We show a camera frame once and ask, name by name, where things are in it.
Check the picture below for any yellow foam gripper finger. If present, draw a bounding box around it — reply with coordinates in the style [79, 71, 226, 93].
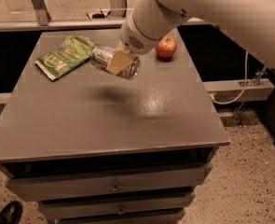
[106, 49, 133, 75]

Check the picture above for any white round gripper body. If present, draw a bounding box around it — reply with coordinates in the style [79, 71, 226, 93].
[120, 13, 158, 55]

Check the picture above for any silver green 7up can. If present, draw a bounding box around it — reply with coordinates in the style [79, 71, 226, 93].
[91, 45, 140, 80]

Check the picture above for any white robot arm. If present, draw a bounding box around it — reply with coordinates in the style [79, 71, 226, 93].
[117, 0, 275, 71]

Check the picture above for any green jalapeno chip bag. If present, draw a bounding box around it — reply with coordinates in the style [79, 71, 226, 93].
[34, 35, 97, 81]

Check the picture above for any red apple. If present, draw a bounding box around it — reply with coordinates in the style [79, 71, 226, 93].
[155, 35, 177, 59]

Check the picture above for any grey metal window railing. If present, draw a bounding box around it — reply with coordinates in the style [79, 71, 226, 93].
[0, 0, 206, 33]

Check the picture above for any grey drawer cabinet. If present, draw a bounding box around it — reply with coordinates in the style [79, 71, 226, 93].
[0, 25, 231, 224]

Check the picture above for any top grey drawer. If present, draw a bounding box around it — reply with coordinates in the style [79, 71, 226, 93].
[7, 162, 213, 202]

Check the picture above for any grey drawer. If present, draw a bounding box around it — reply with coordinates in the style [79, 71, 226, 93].
[60, 208, 185, 224]
[7, 162, 213, 202]
[39, 190, 195, 219]

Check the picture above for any bottom grey drawer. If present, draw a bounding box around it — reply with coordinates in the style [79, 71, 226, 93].
[60, 208, 185, 224]

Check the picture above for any middle grey drawer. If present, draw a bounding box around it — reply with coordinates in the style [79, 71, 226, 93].
[39, 190, 195, 219]

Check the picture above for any black leather shoe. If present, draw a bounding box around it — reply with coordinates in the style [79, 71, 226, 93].
[0, 201, 23, 224]

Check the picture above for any white cable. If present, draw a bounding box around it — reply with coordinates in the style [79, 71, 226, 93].
[209, 50, 250, 105]

